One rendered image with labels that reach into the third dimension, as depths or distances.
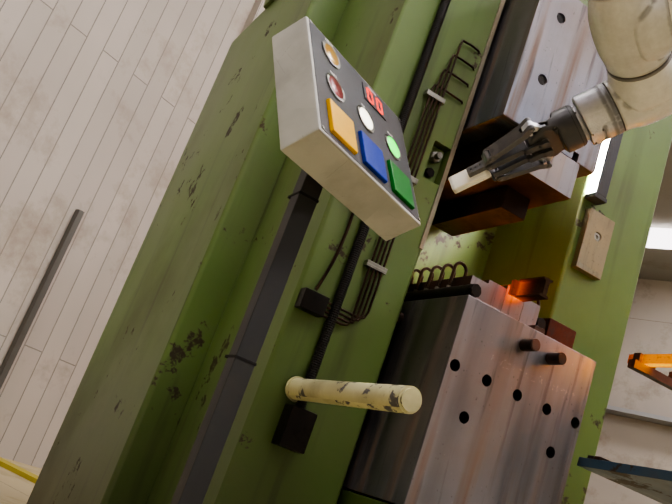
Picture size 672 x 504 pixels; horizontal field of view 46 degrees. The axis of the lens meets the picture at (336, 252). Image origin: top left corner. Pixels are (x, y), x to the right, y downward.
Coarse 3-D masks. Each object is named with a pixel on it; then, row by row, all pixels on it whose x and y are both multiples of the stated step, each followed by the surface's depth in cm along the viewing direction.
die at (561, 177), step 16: (512, 128) 186; (480, 144) 196; (464, 160) 199; (480, 160) 192; (560, 160) 189; (448, 176) 203; (528, 176) 186; (544, 176) 186; (560, 176) 188; (576, 176) 191; (448, 192) 209; (464, 192) 206; (480, 192) 203; (528, 192) 193; (544, 192) 190; (560, 192) 188; (528, 208) 202
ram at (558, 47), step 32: (512, 0) 204; (544, 0) 192; (576, 0) 197; (512, 32) 196; (544, 32) 191; (576, 32) 196; (512, 64) 189; (544, 64) 190; (576, 64) 195; (480, 96) 196; (512, 96) 184; (544, 96) 189; (480, 128) 192; (576, 160) 192
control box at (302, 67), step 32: (288, 32) 142; (320, 32) 144; (288, 64) 138; (320, 64) 138; (288, 96) 134; (320, 96) 132; (352, 96) 145; (288, 128) 130; (320, 128) 126; (384, 128) 154; (320, 160) 132; (352, 160) 133; (384, 160) 146; (352, 192) 140; (384, 192) 141; (384, 224) 149; (416, 224) 150
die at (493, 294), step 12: (468, 276) 174; (408, 288) 195; (420, 288) 190; (432, 288) 185; (492, 288) 175; (504, 288) 177; (480, 300) 173; (492, 300) 175; (504, 300) 176; (516, 300) 178; (504, 312) 176; (516, 312) 178; (528, 312) 179; (528, 324) 179
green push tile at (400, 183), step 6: (390, 162) 147; (390, 168) 146; (396, 168) 148; (390, 174) 145; (396, 174) 147; (402, 174) 150; (390, 180) 145; (396, 180) 145; (402, 180) 148; (408, 180) 152; (396, 186) 144; (402, 186) 147; (408, 186) 150; (396, 192) 144; (402, 192) 146; (408, 192) 149; (402, 198) 146; (408, 198) 147; (408, 204) 147
